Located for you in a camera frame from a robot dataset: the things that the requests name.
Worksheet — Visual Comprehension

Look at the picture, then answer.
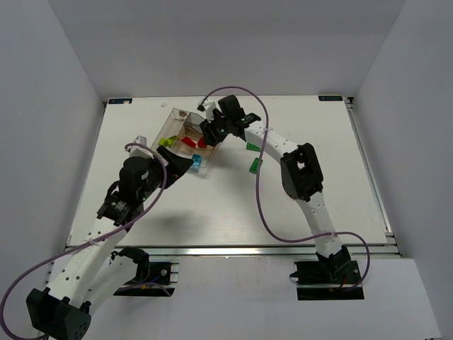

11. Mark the red sloped lego brick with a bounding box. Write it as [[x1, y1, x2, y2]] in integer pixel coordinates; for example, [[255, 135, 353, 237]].
[[197, 137, 207, 149]]

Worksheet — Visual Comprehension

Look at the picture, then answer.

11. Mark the lime green curved lego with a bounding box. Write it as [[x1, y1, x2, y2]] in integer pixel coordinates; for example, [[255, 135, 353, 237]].
[[166, 135, 178, 147]]

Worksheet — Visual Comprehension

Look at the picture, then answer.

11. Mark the lime green small lego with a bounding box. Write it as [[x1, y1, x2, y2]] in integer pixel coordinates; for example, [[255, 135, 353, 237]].
[[159, 138, 168, 147]]

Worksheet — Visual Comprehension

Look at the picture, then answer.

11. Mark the teal 2x4 lego brick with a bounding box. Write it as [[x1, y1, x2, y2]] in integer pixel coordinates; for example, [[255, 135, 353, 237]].
[[191, 154, 202, 171]]

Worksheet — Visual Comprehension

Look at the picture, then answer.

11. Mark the red curved lego brick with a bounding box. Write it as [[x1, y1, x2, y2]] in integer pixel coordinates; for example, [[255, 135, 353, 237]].
[[181, 137, 197, 148]]

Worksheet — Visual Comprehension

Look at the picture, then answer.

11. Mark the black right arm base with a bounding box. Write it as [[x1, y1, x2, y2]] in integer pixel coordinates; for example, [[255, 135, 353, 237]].
[[289, 261, 365, 301]]

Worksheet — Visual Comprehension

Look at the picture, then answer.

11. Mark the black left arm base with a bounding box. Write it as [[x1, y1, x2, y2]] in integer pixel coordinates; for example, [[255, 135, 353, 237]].
[[109, 247, 179, 298]]

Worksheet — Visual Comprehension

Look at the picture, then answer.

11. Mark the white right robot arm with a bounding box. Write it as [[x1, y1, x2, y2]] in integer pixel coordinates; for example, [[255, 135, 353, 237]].
[[197, 95, 350, 282]]

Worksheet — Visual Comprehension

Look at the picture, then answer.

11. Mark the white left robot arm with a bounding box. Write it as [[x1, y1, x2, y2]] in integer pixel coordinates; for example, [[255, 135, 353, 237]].
[[26, 142, 193, 339]]

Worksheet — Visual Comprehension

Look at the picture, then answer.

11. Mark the clear divided plastic container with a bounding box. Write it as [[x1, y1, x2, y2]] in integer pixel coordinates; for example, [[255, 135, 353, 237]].
[[148, 108, 218, 179]]

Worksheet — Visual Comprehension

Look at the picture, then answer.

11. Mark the green flat lego plate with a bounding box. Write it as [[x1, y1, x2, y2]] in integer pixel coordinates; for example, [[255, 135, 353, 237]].
[[246, 142, 260, 152]]

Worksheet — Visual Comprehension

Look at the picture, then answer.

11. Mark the black label sticker left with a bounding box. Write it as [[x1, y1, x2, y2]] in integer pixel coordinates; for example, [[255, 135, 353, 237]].
[[108, 98, 132, 105]]

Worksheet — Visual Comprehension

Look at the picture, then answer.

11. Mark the black label sticker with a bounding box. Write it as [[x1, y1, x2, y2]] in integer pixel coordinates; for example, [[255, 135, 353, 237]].
[[318, 95, 343, 101], [108, 98, 132, 105]]

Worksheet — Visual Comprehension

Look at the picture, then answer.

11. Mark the black label sticker right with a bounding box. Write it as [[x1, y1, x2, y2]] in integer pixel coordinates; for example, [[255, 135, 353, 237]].
[[318, 95, 343, 101]]

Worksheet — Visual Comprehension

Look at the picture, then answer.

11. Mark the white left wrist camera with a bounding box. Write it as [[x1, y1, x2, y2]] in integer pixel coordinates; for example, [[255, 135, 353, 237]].
[[126, 135, 153, 159]]

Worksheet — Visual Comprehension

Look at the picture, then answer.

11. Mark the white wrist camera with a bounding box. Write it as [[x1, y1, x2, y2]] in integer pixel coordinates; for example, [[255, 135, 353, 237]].
[[197, 99, 217, 122], [126, 135, 153, 159]]

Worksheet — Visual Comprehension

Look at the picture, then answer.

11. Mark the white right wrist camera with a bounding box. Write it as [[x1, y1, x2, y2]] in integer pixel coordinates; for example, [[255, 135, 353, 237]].
[[197, 99, 217, 122]]

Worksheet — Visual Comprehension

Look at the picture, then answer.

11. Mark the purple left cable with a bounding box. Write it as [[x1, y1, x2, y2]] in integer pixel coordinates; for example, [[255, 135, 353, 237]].
[[0, 142, 168, 338]]

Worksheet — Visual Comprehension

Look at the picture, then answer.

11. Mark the purple cable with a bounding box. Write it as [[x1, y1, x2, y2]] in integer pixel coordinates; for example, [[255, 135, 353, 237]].
[[197, 85, 371, 292], [0, 142, 168, 338]]

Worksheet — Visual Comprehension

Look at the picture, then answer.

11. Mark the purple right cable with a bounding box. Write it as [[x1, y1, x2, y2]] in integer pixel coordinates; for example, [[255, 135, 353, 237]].
[[197, 85, 371, 292]]

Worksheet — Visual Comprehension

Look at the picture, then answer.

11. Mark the aluminium frame rail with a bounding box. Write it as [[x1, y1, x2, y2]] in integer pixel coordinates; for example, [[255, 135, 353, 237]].
[[68, 96, 398, 257]]

